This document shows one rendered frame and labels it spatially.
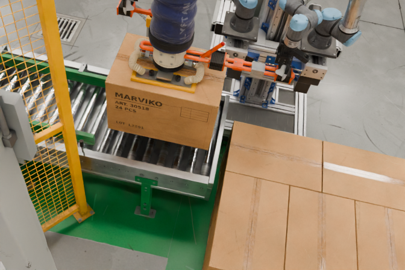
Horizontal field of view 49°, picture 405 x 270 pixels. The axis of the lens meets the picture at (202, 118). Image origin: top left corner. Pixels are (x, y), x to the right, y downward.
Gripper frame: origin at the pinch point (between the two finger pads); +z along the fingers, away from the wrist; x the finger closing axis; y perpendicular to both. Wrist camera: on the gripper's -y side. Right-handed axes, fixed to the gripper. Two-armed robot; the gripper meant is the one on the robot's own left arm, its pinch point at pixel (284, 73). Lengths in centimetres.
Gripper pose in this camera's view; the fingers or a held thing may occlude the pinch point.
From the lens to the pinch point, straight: 234.1
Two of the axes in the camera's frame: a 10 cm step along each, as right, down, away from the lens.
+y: -9.8, -2.0, 0.0
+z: -1.3, 6.1, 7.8
